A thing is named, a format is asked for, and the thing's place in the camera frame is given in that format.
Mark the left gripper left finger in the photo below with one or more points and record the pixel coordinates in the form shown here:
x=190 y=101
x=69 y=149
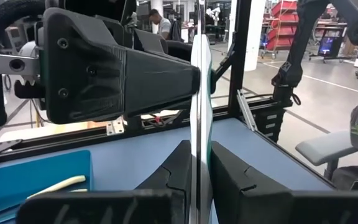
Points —
x=166 y=205

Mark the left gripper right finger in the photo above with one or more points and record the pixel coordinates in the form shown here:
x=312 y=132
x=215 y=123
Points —
x=250 y=205

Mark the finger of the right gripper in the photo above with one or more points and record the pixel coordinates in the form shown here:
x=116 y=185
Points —
x=89 y=77
x=213 y=81

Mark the silver aluminium extrusion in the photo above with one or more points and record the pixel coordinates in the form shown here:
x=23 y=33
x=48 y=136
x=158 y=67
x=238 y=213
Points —
x=246 y=109

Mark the silver mounting plate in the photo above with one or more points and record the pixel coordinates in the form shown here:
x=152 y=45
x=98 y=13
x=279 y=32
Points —
x=115 y=127

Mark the blue-grey table mat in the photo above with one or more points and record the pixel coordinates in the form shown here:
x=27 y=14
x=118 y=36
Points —
x=154 y=146

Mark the white column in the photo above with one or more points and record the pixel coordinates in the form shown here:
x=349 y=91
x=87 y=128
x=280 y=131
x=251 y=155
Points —
x=255 y=31

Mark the black office chair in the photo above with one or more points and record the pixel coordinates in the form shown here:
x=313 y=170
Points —
x=149 y=40

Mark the red storage bins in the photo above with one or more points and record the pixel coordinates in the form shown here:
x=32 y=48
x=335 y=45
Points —
x=283 y=31

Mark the grey padded armrest chair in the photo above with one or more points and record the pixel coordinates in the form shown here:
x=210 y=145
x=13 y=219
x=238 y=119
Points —
x=322 y=146

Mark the blue plastic bin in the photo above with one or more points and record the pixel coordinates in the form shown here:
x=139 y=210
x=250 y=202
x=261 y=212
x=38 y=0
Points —
x=26 y=174

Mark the stand with blue screen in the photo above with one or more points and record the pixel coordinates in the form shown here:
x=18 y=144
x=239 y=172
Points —
x=326 y=46

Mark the black aluminium table frame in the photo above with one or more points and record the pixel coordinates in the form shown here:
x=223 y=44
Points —
x=239 y=46

